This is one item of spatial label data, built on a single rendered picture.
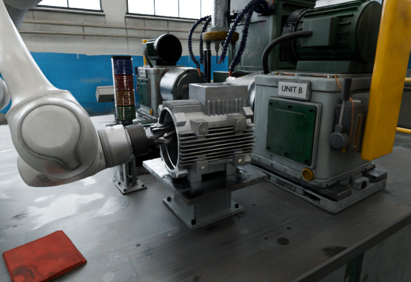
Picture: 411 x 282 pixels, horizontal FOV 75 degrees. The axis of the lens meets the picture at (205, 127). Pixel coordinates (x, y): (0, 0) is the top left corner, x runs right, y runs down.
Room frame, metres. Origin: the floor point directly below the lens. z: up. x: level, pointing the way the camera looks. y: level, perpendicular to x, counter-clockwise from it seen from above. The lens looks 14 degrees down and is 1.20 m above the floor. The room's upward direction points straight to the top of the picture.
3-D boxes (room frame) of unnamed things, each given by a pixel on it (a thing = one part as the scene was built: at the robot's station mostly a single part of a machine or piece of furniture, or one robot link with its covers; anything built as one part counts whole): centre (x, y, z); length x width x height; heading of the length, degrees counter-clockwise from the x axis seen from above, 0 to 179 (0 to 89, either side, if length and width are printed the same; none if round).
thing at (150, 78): (1.86, 0.29, 0.99); 0.35 x 0.31 x 0.37; 33
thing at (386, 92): (0.81, -0.36, 1.16); 0.33 x 0.26 x 0.42; 33
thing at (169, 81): (1.65, 0.15, 1.04); 0.37 x 0.25 x 0.25; 33
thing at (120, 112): (0.81, 0.25, 1.05); 0.06 x 0.06 x 0.04
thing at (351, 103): (0.69, -0.36, 1.07); 0.08 x 0.07 x 0.20; 123
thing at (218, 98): (0.69, -0.03, 1.11); 0.12 x 0.11 x 0.07; 116
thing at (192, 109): (0.68, 0.00, 1.02); 0.20 x 0.19 x 0.19; 116
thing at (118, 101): (0.81, 0.25, 1.10); 0.06 x 0.06 x 0.04
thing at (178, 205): (0.69, 0.01, 0.86); 0.27 x 0.24 x 0.12; 33
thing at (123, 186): (0.81, 0.25, 1.01); 0.08 x 0.08 x 0.42; 33
